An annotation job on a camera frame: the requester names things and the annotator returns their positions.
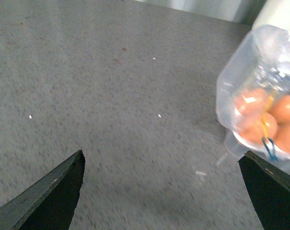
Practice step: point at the clear plastic egg box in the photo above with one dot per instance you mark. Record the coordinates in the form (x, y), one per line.
(261, 61)

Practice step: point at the brown egg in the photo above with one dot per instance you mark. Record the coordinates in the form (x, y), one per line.
(254, 132)
(282, 138)
(250, 103)
(281, 110)

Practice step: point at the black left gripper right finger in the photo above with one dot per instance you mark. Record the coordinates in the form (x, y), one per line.
(269, 190)

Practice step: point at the yellow rubber band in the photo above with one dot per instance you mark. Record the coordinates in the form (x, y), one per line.
(268, 122)

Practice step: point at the blue rubber band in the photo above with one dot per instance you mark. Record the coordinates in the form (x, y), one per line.
(270, 148)

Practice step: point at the white Joyoung blender appliance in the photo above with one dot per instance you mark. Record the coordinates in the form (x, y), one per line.
(275, 13)

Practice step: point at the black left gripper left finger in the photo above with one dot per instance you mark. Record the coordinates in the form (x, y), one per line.
(50, 203)

